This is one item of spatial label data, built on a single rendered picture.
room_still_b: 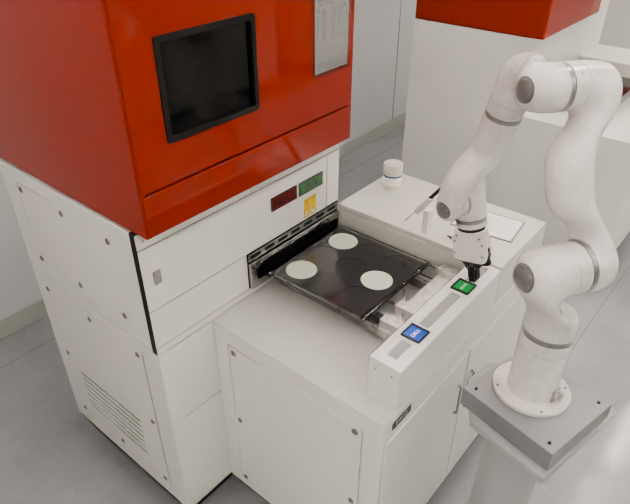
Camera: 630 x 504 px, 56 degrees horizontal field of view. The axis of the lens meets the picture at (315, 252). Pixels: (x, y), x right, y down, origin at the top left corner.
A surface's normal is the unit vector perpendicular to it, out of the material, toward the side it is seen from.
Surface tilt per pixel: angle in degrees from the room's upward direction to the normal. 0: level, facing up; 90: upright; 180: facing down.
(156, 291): 90
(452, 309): 0
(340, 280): 0
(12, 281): 90
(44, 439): 0
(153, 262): 90
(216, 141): 90
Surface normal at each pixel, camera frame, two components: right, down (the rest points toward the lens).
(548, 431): 0.04, -0.85
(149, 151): 0.77, 0.36
